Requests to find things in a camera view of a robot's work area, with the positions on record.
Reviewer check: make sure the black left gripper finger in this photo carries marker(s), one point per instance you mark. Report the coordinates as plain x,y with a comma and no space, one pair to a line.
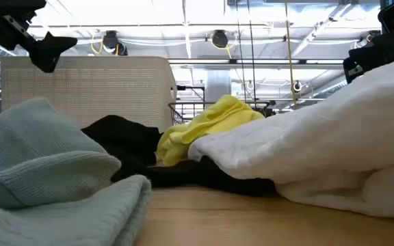
48,51

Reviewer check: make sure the white lace cloth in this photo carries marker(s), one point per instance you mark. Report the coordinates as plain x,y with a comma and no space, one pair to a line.
320,143

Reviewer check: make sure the sage green cloth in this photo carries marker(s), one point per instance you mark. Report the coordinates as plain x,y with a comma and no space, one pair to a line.
39,164

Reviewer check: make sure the long black cloth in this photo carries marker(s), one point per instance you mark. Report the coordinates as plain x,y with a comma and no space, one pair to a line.
128,140

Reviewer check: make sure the yellow cloth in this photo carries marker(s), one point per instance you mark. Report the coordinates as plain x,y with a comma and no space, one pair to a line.
197,133

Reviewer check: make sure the black computer monitor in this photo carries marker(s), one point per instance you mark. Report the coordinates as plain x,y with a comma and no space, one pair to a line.
390,2

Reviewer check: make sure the white perforated plastic bin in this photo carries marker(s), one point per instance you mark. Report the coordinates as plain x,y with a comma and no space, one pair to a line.
87,89

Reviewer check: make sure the black aluminium table frame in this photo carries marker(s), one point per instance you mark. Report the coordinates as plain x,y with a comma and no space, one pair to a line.
192,88

